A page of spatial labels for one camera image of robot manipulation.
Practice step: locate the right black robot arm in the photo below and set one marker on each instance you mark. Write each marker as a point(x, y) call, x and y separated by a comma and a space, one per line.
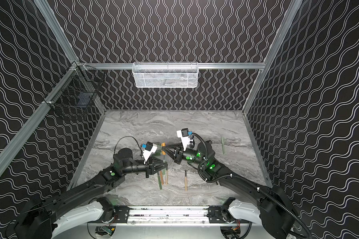
point(245, 185)

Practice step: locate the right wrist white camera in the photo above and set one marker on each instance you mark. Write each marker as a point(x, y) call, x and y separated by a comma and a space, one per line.
point(184, 135)

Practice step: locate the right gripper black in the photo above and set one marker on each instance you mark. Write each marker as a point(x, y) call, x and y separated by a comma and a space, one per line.
point(178, 153)

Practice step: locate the white wire mesh basket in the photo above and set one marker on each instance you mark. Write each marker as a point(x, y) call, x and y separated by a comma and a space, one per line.
point(166, 78)

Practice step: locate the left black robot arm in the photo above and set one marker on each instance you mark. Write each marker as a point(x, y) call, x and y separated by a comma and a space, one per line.
point(48, 218)

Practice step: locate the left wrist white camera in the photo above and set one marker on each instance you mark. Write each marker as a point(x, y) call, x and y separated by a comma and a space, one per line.
point(147, 150)

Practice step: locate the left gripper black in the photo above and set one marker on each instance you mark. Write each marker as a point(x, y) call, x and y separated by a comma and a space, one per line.
point(149, 169)

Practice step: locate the black wire mesh basket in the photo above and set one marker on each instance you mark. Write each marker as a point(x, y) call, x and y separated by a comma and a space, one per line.
point(78, 98)

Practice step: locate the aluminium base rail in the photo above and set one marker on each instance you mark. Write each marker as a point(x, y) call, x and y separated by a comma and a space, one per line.
point(230, 213)

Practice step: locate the wrist white camera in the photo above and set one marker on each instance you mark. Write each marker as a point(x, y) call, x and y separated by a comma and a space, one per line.
point(184, 135)
point(147, 150)

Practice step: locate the aluminium frame back bar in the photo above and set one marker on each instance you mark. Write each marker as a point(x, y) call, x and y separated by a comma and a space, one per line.
point(170, 65)

